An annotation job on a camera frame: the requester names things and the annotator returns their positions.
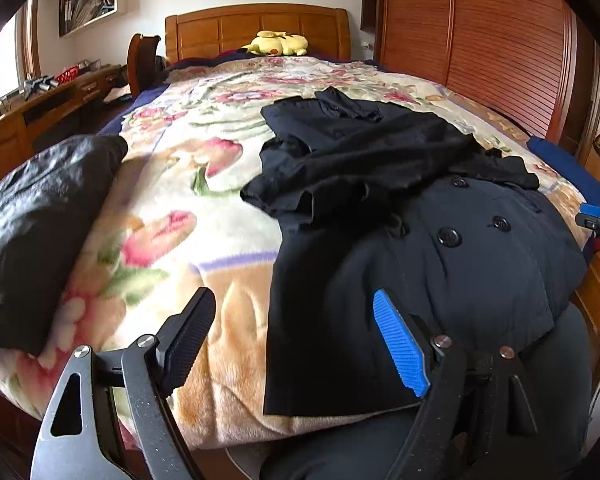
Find dark grey folded garment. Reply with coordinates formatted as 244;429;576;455
0;135;129;356

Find wooden slatted wardrobe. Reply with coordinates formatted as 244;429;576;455
375;0;596;156

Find row of binders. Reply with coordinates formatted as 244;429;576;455
59;0;77;36

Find wooden chair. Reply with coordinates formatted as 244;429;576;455
126;33;162;98

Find wooden bed headboard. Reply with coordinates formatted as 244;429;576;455
164;3;353;63

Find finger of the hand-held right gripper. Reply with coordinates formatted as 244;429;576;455
575;202;600;233

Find person's dark trousers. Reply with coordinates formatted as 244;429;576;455
260;300;593;480

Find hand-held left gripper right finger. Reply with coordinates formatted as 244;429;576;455
372;288;548;480

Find window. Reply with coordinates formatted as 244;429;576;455
0;5;41;111

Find yellow plush toy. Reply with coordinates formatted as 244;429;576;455
242;30;309;57

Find floral blanket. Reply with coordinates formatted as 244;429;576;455
0;55;588;453

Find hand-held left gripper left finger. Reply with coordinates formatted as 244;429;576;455
30;287;217;480

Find wooden desk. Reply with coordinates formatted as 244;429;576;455
0;62;131;196

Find black button coat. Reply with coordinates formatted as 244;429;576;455
240;86;588;417

